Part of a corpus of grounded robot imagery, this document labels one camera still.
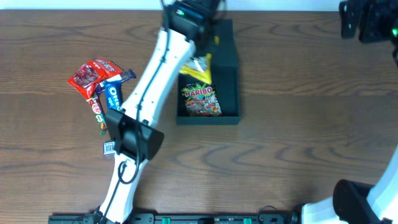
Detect yellow candy bag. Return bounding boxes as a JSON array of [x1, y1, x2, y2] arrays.
[[179, 35, 220, 85]]

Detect small blue barcode packet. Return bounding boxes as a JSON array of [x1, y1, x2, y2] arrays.
[[103, 141, 116, 156]]

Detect red Hacks candy bag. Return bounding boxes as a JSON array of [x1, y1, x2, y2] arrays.
[[67, 57, 124, 100]]

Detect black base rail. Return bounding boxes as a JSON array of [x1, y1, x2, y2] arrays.
[[48, 213, 301, 224]]

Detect KitKat bar red green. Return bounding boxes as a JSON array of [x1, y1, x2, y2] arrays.
[[87, 94, 108, 135]]

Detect dark green open box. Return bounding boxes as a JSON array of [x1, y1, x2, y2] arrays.
[[176, 19, 241, 125]]

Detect Haribo gummy bag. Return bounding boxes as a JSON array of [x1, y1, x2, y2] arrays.
[[181, 82, 223, 117]]

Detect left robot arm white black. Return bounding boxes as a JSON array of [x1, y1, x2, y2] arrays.
[[93, 1, 220, 223]]

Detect blue Oreo pack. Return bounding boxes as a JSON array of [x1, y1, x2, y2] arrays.
[[104, 80, 123, 110]]

